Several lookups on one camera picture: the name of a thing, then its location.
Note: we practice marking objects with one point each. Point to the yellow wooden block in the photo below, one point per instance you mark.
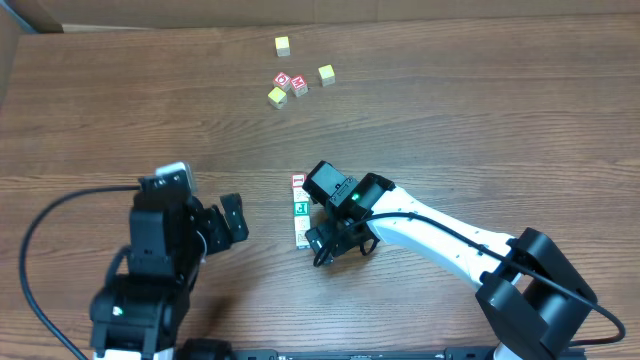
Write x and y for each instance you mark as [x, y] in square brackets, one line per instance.
[327, 75]
[277, 97]
[282, 46]

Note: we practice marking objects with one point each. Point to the white patterned wooden block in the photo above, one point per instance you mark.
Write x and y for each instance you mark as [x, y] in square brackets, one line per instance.
[302, 223]

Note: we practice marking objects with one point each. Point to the red M wooden block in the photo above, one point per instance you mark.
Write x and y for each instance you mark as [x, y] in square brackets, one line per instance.
[299, 85]

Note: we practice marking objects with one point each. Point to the white K wooden block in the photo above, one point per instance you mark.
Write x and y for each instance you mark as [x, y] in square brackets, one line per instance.
[300, 195]

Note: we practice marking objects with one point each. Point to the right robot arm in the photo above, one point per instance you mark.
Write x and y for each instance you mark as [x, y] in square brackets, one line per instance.
[532, 296]

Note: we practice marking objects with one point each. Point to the green wooden block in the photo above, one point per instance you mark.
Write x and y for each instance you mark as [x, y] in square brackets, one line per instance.
[301, 208]

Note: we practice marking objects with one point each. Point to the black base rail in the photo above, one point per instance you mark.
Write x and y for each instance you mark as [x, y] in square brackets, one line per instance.
[203, 349]

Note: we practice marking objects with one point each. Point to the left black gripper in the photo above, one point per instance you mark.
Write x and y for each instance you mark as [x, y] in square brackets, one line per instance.
[211, 226]

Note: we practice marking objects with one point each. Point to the red O wooden block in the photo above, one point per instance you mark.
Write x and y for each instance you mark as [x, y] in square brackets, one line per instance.
[282, 81]

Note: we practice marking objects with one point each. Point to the cardboard back board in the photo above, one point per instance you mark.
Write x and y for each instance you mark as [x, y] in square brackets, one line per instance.
[52, 15]

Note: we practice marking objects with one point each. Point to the white and blue block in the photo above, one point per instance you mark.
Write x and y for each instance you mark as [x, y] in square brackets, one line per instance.
[301, 241]

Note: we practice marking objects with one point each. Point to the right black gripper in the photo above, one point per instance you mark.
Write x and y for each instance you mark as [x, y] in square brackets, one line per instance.
[330, 236]

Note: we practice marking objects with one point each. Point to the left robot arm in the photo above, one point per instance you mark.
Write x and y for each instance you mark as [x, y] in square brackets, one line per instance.
[146, 296]

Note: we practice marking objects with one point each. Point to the red I wooden block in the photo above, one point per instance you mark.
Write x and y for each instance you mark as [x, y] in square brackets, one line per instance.
[298, 180]

